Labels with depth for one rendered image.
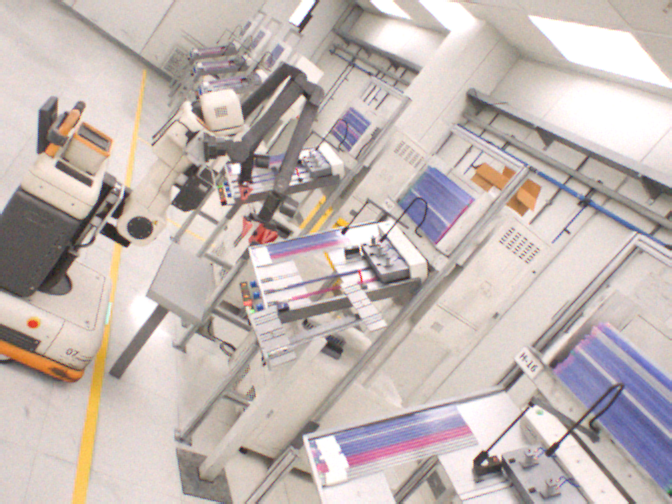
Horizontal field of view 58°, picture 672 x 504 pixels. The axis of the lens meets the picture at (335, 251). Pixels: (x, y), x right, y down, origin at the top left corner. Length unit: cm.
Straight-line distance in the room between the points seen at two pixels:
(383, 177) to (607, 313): 233
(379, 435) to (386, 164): 242
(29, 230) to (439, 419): 162
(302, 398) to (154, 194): 118
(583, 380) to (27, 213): 198
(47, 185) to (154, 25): 880
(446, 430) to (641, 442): 57
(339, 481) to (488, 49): 488
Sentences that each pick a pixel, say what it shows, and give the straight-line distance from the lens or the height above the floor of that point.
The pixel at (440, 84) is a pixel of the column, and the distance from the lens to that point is 600.
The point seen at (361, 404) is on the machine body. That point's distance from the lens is 308.
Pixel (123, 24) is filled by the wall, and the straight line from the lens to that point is 1111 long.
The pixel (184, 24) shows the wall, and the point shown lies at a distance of 1109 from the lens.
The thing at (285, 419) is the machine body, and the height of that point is 29.
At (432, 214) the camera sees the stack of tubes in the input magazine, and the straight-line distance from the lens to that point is 290.
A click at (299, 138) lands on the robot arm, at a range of 240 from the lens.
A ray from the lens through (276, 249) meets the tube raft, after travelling 318.
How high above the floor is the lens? 165
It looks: 12 degrees down
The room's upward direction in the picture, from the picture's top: 39 degrees clockwise
